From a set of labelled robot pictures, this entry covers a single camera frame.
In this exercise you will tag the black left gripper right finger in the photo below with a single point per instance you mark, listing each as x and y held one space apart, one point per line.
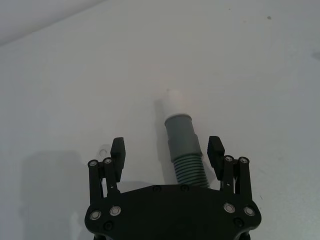
215 155

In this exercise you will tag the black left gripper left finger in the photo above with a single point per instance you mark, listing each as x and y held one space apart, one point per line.
117 155

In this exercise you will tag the white pipe stub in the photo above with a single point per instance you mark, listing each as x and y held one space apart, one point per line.
175 102

